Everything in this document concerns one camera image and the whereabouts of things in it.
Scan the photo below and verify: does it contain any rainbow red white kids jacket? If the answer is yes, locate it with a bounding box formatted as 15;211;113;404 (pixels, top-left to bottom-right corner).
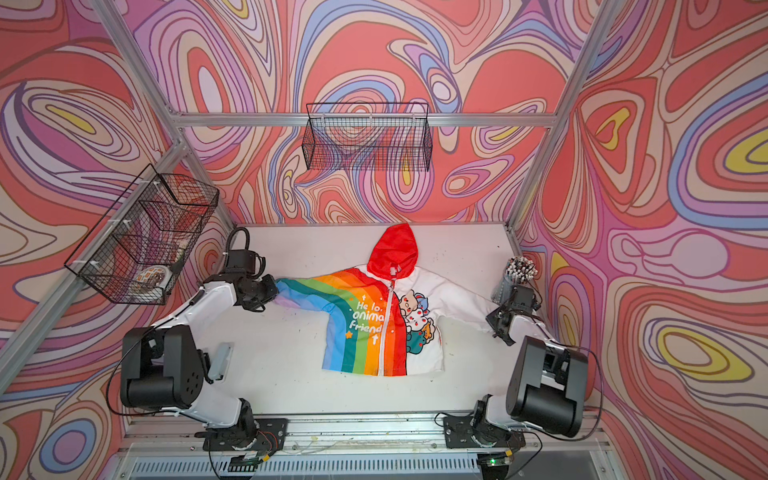
275;224;496;377

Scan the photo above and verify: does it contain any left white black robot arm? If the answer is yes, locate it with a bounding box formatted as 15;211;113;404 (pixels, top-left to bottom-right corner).
114;227;278;451

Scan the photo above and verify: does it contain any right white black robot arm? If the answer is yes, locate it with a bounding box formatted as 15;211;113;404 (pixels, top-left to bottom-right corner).
470;285;592;445

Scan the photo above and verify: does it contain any clear cup of pencils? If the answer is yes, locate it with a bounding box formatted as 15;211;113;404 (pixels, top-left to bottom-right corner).
491;256;538;304

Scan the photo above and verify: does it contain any grey rectangular case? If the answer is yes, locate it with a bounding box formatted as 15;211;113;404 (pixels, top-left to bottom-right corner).
208;342;234;382

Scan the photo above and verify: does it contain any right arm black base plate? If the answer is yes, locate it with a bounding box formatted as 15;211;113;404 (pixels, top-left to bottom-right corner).
436;414;526;452

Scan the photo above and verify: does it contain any black wire basket left wall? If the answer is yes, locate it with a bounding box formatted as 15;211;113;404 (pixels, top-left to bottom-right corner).
64;165;219;305

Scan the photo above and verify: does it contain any black wire basket wall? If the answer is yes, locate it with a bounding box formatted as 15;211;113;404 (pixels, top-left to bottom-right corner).
301;101;433;173
64;165;219;305

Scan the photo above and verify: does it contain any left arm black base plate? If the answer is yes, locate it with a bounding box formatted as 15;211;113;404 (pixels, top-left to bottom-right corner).
195;417;288;454

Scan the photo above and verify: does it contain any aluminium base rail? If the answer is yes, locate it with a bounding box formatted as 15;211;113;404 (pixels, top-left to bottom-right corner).
103;412;628;479

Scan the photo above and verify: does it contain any black wire basket back wall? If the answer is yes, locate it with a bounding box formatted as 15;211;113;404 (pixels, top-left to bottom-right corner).
301;101;433;173

